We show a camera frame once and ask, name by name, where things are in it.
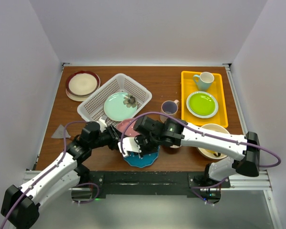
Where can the light blue mug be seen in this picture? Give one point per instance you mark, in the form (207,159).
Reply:
(203,80)

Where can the red rimmed cream plate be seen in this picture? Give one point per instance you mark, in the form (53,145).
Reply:
(82,83)

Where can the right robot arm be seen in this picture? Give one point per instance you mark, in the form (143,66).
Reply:
(241,157)

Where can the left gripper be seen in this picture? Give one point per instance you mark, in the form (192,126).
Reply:
(114,135)

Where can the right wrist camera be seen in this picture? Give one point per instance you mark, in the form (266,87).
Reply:
(128,145)

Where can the white plastic basket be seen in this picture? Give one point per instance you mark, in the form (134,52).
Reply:
(92,108)

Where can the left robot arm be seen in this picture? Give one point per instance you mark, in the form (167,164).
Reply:
(22,205)

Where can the pink purple mug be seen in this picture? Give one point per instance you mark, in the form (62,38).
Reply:
(170,108)

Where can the purple patterned small bowl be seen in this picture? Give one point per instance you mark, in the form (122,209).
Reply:
(174,146)

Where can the pink dotted scalloped plate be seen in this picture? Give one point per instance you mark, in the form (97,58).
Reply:
(130,132)

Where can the yellow glass cup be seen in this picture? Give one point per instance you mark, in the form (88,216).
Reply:
(214,153)

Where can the blue dotted scalloped plate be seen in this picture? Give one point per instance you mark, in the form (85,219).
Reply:
(135,160)

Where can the lime green plate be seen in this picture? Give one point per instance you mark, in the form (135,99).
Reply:
(202,104)

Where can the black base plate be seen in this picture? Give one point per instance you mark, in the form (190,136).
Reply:
(147,183)

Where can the spatula with wooden handle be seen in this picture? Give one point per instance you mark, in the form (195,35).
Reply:
(60,132)

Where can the yellow plastic tray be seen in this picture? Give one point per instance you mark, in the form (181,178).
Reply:
(216,90)

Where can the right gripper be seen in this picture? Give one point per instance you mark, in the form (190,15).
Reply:
(138,139)

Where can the cream ceramic bowl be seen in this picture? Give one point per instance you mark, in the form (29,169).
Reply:
(202,150)

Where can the mint green flower plate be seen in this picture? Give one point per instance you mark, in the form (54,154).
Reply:
(120,106)

